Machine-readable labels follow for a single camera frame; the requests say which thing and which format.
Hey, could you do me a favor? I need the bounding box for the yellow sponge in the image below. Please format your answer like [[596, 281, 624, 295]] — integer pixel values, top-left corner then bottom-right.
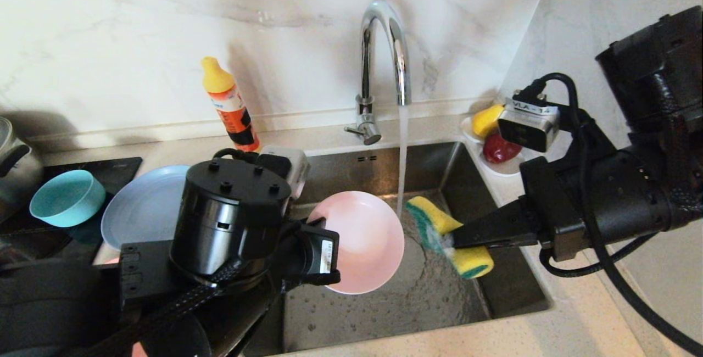
[[406, 196, 494, 280]]

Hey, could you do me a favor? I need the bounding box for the small light pink plate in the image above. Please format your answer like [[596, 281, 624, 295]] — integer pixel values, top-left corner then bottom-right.
[[306, 191, 405, 295]]

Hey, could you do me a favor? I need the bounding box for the orange dish soap bottle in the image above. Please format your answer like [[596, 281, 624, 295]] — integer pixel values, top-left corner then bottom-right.
[[200, 57, 261, 152]]

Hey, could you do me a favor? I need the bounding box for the blue plate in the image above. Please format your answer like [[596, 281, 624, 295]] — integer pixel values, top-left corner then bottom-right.
[[101, 165, 191, 251]]

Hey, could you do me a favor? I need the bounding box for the teal bowl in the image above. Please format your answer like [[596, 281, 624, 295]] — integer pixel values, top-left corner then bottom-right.
[[29, 170, 106, 228]]

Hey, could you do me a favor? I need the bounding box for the stainless steel sink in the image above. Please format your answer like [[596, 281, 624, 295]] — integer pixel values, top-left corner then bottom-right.
[[242, 141, 551, 356]]

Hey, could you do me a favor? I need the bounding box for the white fruit dish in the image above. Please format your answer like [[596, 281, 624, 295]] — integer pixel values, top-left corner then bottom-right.
[[460, 117, 527, 176]]

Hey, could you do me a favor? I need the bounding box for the dark red apple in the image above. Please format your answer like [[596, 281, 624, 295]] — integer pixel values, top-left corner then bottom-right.
[[483, 133, 522, 164]]

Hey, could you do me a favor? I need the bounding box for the yellow pear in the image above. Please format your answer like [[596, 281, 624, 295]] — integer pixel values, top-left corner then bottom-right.
[[472, 104, 506, 138]]

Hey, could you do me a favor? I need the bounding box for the chrome gooseneck faucet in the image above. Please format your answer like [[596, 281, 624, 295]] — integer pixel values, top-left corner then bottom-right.
[[345, 0, 412, 146]]

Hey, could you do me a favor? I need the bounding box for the black induction cooktop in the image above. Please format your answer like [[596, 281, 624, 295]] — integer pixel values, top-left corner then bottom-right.
[[0, 157, 142, 270]]

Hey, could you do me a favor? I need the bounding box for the stainless steel pot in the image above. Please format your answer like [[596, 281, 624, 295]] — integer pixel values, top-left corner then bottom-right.
[[0, 117, 44, 223]]

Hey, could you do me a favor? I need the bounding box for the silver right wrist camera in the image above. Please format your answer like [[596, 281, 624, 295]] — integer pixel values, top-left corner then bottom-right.
[[497, 96, 561, 153]]

